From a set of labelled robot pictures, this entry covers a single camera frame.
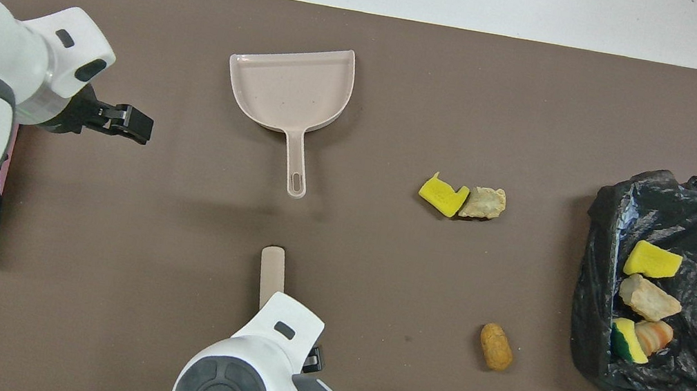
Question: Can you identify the notched yellow sponge piece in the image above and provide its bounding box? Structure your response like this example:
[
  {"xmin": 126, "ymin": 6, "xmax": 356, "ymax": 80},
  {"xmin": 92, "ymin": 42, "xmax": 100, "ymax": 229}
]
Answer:
[{"xmin": 415, "ymin": 169, "xmax": 473, "ymax": 221}]

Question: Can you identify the yellow sponge block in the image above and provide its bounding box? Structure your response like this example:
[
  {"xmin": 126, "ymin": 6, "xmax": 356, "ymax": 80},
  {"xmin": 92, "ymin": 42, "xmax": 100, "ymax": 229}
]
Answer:
[{"xmin": 621, "ymin": 238, "xmax": 687, "ymax": 285}]

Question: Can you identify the beige handled black bristle brush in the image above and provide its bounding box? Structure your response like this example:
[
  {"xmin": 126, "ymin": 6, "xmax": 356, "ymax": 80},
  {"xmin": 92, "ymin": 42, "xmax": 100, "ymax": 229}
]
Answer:
[{"xmin": 252, "ymin": 244, "xmax": 292, "ymax": 315}]

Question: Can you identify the beige plastic dustpan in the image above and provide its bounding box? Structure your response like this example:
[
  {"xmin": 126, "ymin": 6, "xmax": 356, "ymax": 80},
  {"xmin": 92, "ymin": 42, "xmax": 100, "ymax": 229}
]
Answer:
[{"xmin": 210, "ymin": 31, "xmax": 359, "ymax": 205}]

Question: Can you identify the yellow green sponge wedge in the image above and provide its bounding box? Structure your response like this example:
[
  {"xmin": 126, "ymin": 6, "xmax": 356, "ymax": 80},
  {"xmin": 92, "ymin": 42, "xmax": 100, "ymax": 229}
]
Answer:
[{"xmin": 606, "ymin": 316, "xmax": 656, "ymax": 366}]

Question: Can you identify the small beige orange rock chunk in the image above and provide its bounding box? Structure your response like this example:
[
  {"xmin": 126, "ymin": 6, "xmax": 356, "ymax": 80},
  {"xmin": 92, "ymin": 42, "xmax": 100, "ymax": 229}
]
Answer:
[{"xmin": 630, "ymin": 316, "xmax": 676, "ymax": 361}]

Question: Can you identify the brown table mat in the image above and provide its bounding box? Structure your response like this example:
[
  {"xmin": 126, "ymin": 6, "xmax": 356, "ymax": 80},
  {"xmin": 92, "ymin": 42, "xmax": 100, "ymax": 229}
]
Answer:
[{"xmin": 0, "ymin": 0, "xmax": 697, "ymax": 391}]

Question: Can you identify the pale grey beige rock chunk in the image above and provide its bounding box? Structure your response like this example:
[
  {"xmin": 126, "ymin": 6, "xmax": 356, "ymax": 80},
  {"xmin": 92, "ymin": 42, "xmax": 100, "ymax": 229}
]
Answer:
[{"xmin": 458, "ymin": 183, "xmax": 508, "ymax": 224}]

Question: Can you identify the large beige rock chunk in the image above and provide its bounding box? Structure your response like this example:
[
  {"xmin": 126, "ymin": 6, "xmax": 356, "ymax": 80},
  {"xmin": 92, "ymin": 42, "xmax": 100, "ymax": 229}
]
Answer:
[{"xmin": 614, "ymin": 271, "xmax": 687, "ymax": 326}]

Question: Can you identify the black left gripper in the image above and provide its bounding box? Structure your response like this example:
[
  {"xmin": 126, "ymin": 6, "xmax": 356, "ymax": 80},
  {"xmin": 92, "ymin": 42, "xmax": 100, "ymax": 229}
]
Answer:
[{"xmin": 40, "ymin": 77, "xmax": 160, "ymax": 149}]

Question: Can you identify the brown oval nugget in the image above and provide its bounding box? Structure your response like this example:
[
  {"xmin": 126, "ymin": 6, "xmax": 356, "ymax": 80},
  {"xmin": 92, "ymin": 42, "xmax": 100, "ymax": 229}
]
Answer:
[{"xmin": 475, "ymin": 321, "xmax": 519, "ymax": 374}]

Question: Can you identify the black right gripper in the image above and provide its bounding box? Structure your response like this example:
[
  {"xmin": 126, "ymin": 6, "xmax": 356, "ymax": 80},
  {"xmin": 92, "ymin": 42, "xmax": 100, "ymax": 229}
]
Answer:
[{"xmin": 295, "ymin": 343, "xmax": 327, "ymax": 378}]

